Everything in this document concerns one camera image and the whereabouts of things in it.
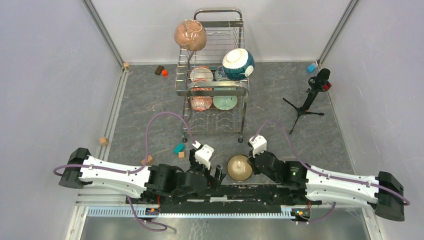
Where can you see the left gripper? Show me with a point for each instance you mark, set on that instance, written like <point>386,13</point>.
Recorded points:
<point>219,175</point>

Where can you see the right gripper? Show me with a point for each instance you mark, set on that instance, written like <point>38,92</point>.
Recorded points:
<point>255,171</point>

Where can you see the black patterned bowl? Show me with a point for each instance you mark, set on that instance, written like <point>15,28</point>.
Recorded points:
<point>238,168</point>

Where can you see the teal and white bowl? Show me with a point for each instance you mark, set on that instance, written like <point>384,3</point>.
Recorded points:
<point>238,64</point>

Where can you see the pink speckled bowl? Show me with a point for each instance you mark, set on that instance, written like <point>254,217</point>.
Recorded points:
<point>190,35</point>

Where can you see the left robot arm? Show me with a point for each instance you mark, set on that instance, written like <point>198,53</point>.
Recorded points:
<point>143,182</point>

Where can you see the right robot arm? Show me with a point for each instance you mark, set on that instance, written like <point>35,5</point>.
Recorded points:
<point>304,183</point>

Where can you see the metal dish rack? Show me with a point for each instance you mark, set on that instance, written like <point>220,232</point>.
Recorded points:
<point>224,27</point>

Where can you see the teal block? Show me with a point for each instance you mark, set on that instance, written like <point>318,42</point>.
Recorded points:
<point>179,148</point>

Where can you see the tan wooden block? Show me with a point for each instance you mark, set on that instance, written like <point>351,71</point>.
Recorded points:
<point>148,161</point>

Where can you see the red patterned bowl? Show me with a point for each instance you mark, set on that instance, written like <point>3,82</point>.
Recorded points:
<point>201,103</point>

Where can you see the pale green bowl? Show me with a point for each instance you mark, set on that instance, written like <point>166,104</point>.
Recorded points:
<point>225,102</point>

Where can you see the blue floral bowl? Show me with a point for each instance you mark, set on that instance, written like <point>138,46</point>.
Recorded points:
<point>220,75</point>

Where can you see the white bowl orange rim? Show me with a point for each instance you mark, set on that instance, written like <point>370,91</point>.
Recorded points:
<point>201,72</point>

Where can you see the black microphone on tripod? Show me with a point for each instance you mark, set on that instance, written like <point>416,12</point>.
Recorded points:
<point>317,84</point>

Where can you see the blue block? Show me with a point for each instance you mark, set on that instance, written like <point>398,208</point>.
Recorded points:
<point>311,68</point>

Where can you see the small red block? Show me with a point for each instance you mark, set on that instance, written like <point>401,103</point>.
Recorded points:
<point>164,73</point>

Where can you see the light wooden cube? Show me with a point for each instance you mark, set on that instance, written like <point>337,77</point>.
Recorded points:
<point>103,141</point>

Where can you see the brown block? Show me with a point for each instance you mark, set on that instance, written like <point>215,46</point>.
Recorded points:
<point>159,70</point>

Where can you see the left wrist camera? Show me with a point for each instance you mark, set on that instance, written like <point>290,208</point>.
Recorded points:
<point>203,154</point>

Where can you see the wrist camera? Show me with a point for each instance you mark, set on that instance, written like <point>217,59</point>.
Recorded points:
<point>258,145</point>
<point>203,154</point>

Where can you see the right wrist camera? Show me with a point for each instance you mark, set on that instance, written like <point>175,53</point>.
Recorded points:
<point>258,145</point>

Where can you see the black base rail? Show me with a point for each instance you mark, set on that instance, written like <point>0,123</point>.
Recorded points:
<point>229,199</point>

